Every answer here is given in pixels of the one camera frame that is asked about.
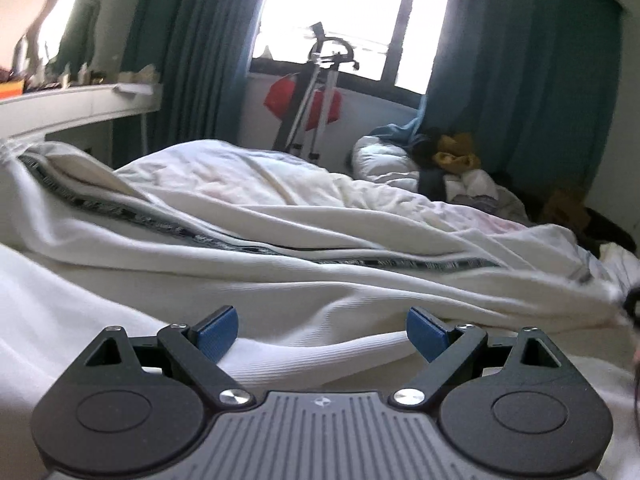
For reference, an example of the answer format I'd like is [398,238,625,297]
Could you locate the metal exercise stand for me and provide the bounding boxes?
[272,22,362,162]

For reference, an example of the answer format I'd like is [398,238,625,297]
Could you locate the light blue cloth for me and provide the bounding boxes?
[369,102,427,147]

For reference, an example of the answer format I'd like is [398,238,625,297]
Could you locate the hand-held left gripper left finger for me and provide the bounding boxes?
[88,305,252,409]

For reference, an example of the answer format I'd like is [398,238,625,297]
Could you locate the white hanging cloth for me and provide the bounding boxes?
[13,0,85,83]

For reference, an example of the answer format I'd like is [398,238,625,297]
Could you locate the teal curtain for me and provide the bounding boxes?
[422,0,625,216]
[112,0,279,157]

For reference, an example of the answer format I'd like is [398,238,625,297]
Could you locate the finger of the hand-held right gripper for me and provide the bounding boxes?
[623,290,640,332]

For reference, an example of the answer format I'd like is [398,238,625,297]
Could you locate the black cloth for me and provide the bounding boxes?
[409,129,452,200]

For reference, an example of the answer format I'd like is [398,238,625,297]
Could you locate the white garment with patterned stripe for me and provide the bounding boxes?
[0,140,640,466]

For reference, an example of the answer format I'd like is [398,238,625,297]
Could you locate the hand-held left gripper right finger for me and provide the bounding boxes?
[391,306,556,409]

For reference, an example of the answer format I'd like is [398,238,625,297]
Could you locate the window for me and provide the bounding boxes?
[249,0,456,97]

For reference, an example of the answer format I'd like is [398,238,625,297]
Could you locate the brown cloth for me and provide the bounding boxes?
[544,186,592,230]

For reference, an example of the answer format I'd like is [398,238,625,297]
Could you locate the yellow cloth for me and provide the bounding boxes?
[432,133,482,175]

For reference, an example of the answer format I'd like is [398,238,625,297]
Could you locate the red bag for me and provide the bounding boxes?
[264,74,299,121]
[306,87,344,131]

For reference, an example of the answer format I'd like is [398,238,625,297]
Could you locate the white desk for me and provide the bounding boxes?
[0,82,164,157]

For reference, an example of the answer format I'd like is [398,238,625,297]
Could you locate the white quilt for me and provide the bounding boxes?
[114,139,601,266]

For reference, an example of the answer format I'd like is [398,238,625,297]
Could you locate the pile of clothes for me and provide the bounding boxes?
[351,135,501,198]

